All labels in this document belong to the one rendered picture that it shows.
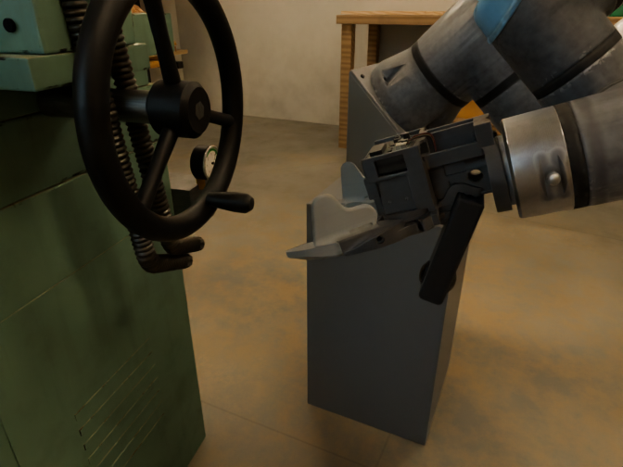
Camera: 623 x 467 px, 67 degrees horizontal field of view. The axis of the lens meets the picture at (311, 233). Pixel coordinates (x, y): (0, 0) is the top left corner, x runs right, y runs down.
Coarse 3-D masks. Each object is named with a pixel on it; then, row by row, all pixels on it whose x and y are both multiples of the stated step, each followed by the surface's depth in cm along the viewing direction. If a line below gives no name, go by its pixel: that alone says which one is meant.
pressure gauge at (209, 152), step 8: (192, 152) 80; (200, 152) 80; (208, 152) 81; (216, 152) 84; (192, 160) 80; (200, 160) 80; (208, 160) 81; (192, 168) 81; (200, 168) 80; (208, 168) 81; (200, 176) 81; (208, 176) 81; (200, 184) 84
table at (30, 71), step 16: (144, 16) 70; (144, 32) 70; (128, 48) 53; (144, 48) 56; (0, 64) 42; (16, 64) 42; (32, 64) 42; (48, 64) 43; (64, 64) 45; (144, 64) 56; (0, 80) 43; (16, 80) 43; (32, 80) 42; (48, 80) 44; (64, 80) 45
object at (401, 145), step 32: (448, 128) 42; (480, 128) 39; (384, 160) 41; (416, 160) 40; (448, 160) 41; (480, 160) 41; (384, 192) 43; (416, 192) 41; (448, 192) 42; (480, 192) 42
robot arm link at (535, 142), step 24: (504, 120) 40; (528, 120) 38; (552, 120) 37; (504, 144) 38; (528, 144) 37; (552, 144) 36; (504, 168) 39; (528, 168) 37; (552, 168) 37; (528, 192) 38; (552, 192) 37; (528, 216) 40
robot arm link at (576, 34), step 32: (480, 0) 47; (512, 0) 44; (544, 0) 43; (576, 0) 43; (608, 0) 44; (512, 32) 46; (544, 32) 44; (576, 32) 43; (608, 32) 43; (512, 64) 48; (544, 64) 45; (576, 64) 44; (544, 96) 48
